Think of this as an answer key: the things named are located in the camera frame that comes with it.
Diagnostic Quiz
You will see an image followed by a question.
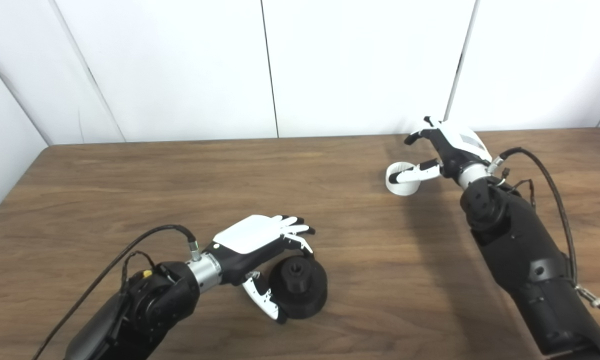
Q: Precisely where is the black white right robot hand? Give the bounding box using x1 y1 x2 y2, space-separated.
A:
389 116 493 183

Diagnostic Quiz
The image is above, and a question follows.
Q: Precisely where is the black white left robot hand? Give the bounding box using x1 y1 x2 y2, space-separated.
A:
212 215 316 323

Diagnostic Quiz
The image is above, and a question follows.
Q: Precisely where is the white plastic ring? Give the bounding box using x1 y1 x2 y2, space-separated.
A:
385 162 422 196

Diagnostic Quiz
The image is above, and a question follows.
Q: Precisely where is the round black plastic part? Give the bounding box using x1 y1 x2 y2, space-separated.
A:
269 255 328 321

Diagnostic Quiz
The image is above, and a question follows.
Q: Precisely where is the thin right arm wire bundle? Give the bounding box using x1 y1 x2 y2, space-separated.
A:
499 169 537 210

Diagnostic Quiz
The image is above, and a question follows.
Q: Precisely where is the thin arm wire bundle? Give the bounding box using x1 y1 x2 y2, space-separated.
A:
121 251 157 292
499 169 537 210

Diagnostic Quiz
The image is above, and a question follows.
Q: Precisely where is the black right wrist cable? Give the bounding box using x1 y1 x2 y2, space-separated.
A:
489 147 600 311

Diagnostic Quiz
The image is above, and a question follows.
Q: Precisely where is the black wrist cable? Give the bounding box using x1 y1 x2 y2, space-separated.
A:
489 147 600 311
31 224 202 360

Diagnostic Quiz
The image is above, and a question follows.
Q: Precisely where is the thin left arm wire bundle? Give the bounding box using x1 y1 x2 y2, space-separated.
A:
121 251 157 292

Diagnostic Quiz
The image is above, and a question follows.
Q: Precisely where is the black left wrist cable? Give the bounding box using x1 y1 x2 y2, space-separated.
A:
31 224 202 360

